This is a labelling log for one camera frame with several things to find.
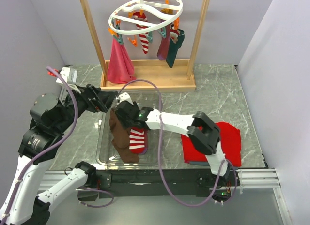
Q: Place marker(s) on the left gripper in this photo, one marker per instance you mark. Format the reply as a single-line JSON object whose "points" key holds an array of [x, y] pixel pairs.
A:
{"points": [[96, 99]]}

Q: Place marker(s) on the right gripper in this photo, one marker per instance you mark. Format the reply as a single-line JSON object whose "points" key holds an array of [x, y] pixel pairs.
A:
{"points": [[126, 122]]}

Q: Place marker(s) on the maroon purple ribbed sock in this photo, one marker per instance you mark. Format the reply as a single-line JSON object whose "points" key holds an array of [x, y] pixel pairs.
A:
{"points": [[145, 142]]}

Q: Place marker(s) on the brown sock with striped cuff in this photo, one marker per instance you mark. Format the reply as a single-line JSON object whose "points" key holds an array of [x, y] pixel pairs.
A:
{"points": [[125, 154]]}

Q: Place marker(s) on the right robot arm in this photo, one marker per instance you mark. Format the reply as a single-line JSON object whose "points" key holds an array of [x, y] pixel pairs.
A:
{"points": [[203, 133]]}

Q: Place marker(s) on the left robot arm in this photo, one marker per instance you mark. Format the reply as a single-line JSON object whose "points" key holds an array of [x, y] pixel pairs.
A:
{"points": [[38, 148]]}

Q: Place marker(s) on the wooden hanger stand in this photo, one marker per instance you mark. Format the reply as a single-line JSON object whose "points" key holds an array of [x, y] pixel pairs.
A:
{"points": [[179, 79]]}

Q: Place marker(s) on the white round clip hanger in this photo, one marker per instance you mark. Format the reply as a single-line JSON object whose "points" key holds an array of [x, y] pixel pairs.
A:
{"points": [[145, 14]]}

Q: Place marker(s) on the pink cloth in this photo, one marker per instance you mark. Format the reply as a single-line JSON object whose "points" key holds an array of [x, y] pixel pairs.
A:
{"points": [[120, 69]]}

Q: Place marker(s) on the clear plastic tray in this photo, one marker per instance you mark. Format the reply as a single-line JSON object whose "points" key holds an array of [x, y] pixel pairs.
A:
{"points": [[107, 154]]}

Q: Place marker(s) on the santa red white striped sock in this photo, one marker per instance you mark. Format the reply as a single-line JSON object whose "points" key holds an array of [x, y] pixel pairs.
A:
{"points": [[143, 36]]}

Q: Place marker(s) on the dark teal santa sock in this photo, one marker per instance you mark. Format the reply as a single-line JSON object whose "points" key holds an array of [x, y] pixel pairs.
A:
{"points": [[177, 37]]}

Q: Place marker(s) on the red folded cloth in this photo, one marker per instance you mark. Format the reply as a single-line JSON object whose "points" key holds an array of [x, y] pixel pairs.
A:
{"points": [[231, 144]]}

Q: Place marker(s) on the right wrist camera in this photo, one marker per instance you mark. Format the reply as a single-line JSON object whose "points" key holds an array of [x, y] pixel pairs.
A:
{"points": [[124, 97]]}

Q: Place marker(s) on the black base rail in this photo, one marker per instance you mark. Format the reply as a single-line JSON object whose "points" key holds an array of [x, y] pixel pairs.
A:
{"points": [[121, 183]]}

